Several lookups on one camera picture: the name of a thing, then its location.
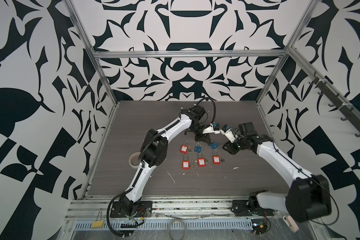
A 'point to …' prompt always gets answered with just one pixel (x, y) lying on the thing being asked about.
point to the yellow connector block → (97, 224)
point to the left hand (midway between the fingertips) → (210, 138)
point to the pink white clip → (291, 224)
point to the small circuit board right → (259, 226)
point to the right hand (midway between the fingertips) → (227, 143)
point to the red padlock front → (185, 164)
